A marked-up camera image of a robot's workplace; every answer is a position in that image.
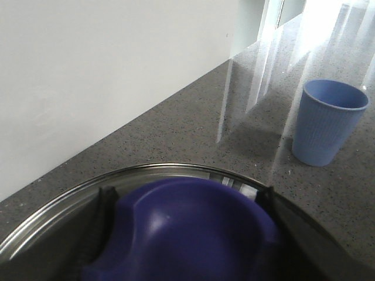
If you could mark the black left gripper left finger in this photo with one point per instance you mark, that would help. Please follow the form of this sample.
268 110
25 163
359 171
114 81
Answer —
62 254

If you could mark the light blue ribbed cup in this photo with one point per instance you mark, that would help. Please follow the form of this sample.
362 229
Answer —
328 113

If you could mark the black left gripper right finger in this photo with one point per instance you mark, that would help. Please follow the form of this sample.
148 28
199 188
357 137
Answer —
309 251

